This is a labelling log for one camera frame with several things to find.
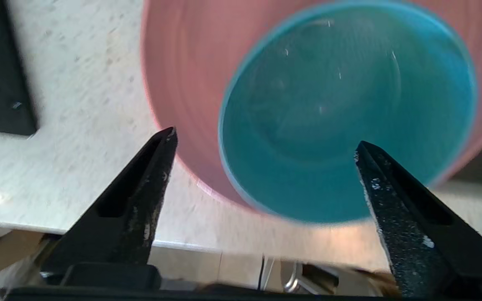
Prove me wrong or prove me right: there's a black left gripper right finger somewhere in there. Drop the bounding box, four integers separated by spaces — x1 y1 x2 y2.
354 140 482 298

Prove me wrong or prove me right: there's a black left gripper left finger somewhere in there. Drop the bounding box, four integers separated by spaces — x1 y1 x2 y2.
42 127 179 285

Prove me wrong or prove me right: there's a teal bowl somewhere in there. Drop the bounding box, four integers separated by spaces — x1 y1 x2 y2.
218 0 478 224

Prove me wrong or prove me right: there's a brown cardboard piece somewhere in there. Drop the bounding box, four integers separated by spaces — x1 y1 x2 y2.
0 226 47 287

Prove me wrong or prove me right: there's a pink plate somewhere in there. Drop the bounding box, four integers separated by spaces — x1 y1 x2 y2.
141 0 482 218

